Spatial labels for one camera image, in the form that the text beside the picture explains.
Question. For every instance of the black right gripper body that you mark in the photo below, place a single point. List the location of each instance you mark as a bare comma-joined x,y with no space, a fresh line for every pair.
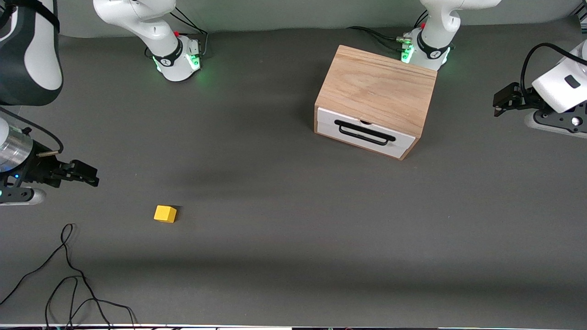
37,170

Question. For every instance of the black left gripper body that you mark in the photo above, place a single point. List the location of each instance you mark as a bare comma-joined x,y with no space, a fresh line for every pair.
524,98

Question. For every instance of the yellow wooden block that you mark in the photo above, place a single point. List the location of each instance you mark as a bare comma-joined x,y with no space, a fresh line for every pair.
164,214

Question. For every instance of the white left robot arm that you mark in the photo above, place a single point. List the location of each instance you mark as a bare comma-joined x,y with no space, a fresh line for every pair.
433,46

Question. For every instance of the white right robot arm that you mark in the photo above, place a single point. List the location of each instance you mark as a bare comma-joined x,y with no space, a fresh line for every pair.
36,55

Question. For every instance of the wooden drawer cabinet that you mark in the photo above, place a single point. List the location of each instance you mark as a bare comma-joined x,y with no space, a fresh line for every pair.
376,87

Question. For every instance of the aluminium frame rail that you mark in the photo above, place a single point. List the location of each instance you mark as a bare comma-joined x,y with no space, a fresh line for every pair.
580,11

